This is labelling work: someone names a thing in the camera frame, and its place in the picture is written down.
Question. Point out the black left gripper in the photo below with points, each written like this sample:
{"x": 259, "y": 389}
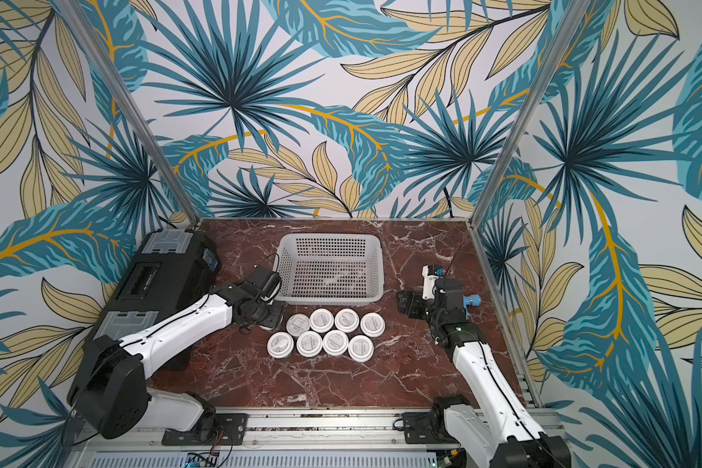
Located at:
{"x": 275, "y": 318}

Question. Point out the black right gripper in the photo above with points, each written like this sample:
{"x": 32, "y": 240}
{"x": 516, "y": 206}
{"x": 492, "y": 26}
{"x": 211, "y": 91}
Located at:
{"x": 419, "y": 304}

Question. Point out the white lidded yogurt cup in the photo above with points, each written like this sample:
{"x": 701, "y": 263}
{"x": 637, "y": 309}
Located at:
{"x": 335, "y": 343}
{"x": 280, "y": 345}
{"x": 347, "y": 320}
{"x": 360, "y": 349}
{"x": 372, "y": 325}
{"x": 321, "y": 320}
{"x": 309, "y": 344}

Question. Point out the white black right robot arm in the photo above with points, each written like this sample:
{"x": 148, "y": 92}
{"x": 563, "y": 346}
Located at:
{"x": 505, "y": 434}

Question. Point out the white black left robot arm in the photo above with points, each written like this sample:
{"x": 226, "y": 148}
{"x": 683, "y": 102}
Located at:
{"x": 110, "y": 390}

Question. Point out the foil topped yogurt cup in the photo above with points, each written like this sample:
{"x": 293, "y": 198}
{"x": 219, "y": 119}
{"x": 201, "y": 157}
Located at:
{"x": 298, "y": 324}

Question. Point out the white plastic perforated basket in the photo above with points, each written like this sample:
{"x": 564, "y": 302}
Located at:
{"x": 330, "y": 269}

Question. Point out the blue plastic faucet toy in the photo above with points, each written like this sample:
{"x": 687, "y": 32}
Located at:
{"x": 474, "y": 300}

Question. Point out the black plastic toolbox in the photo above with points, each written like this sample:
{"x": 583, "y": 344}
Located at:
{"x": 172, "y": 270}

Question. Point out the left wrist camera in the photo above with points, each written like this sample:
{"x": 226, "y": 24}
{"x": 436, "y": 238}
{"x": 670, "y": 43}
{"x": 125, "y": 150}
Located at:
{"x": 263, "y": 283}

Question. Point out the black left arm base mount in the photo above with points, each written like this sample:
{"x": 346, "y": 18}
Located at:
{"x": 212, "y": 430}

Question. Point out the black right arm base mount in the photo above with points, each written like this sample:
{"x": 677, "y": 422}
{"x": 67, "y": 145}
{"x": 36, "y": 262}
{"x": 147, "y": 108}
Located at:
{"x": 424, "y": 428}

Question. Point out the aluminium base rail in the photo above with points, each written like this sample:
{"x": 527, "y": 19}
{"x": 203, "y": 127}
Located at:
{"x": 282, "y": 438}

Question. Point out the left aluminium frame post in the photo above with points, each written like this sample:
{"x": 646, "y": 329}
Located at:
{"x": 82, "y": 28}

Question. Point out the aluminium frame post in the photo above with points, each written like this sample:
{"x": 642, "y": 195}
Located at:
{"x": 556, "y": 49}
{"x": 82, "y": 28}

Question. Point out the right aluminium frame post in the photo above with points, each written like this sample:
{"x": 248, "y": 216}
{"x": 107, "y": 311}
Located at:
{"x": 556, "y": 49}

